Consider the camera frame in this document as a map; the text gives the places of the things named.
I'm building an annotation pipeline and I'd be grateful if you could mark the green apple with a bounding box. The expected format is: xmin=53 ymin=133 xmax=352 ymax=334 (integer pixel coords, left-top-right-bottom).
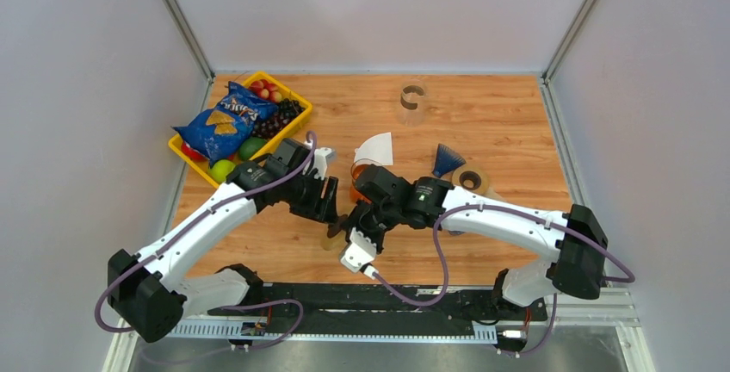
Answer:
xmin=208 ymin=159 xmax=236 ymax=184

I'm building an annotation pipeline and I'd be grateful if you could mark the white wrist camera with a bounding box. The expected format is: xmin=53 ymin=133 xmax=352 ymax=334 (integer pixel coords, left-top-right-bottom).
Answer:
xmin=307 ymin=147 xmax=337 ymax=180
xmin=339 ymin=228 xmax=378 ymax=280

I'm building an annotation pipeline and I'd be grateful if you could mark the clear glass carafe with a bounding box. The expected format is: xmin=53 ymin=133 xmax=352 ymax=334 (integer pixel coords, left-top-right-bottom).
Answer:
xmin=396 ymin=78 xmax=428 ymax=127

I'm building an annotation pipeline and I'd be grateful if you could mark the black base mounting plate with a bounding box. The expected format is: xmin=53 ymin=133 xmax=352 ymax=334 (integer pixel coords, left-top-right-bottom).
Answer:
xmin=230 ymin=263 xmax=548 ymax=337

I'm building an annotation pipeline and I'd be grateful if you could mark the white paper coffee filter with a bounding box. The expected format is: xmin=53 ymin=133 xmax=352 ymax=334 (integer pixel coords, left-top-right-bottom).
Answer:
xmin=353 ymin=132 xmax=394 ymax=166

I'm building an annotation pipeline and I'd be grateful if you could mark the blue glass dripper cone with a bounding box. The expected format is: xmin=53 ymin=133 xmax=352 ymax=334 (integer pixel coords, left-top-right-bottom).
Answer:
xmin=431 ymin=144 xmax=466 ymax=177

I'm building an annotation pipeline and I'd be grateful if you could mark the dark grapes bunch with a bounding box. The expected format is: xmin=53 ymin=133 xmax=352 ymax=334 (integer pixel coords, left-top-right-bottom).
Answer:
xmin=251 ymin=99 xmax=305 ymax=140

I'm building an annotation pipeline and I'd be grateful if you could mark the orange glass carafe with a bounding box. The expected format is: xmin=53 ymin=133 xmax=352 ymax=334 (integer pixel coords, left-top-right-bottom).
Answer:
xmin=349 ymin=159 xmax=384 ymax=205

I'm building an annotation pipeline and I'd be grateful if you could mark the blue chips bag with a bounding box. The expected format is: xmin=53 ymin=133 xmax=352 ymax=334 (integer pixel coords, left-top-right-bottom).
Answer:
xmin=172 ymin=81 xmax=278 ymax=164

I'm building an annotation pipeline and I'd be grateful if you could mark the yellow plastic tray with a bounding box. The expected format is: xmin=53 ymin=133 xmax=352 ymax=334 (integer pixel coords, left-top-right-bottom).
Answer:
xmin=168 ymin=71 xmax=313 ymax=188

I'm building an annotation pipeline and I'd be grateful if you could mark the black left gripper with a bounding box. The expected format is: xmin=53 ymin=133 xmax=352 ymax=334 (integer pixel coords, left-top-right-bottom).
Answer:
xmin=282 ymin=170 xmax=340 ymax=225

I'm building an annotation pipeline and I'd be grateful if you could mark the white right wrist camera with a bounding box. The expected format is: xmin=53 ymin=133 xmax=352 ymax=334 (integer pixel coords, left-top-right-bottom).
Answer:
xmin=339 ymin=228 xmax=378 ymax=280

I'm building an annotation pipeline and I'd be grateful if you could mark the green lime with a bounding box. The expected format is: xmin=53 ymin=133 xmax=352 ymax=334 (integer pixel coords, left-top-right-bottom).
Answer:
xmin=237 ymin=137 xmax=267 ymax=161

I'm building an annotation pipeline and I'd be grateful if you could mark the red fruit under bag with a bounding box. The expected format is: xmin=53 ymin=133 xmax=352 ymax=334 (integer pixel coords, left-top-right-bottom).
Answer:
xmin=180 ymin=141 xmax=207 ymax=162

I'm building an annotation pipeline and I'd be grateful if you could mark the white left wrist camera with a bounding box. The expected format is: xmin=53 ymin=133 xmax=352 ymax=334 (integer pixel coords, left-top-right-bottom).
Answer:
xmin=307 ymin=147 xmax=337 ymax=180

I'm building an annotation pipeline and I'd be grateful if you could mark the red apples bunch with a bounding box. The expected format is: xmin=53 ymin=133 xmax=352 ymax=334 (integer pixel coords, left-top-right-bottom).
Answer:
xmin=248 ymin=79 xmax=283 ymax=103

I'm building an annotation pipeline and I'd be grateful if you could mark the brown paper coffee filter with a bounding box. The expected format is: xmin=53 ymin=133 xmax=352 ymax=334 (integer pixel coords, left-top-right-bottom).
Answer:
xmin=485 ymin=186 xmax=506 ymax=202

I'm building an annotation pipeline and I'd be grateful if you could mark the aluminium frame rail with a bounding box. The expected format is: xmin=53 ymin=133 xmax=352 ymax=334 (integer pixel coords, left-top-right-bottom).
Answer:
xmin=102 ymin=286 xmax=643 ymax=372

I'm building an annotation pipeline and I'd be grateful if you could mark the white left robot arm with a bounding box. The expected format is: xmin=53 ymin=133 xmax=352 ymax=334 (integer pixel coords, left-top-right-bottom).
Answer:
xmin=95 ymin=133 xmax=337 ymax=343

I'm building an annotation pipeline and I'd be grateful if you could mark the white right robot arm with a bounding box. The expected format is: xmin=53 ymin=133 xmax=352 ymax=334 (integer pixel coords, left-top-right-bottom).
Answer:
xmin=339 ymin=164 xmax=608 ymax=319

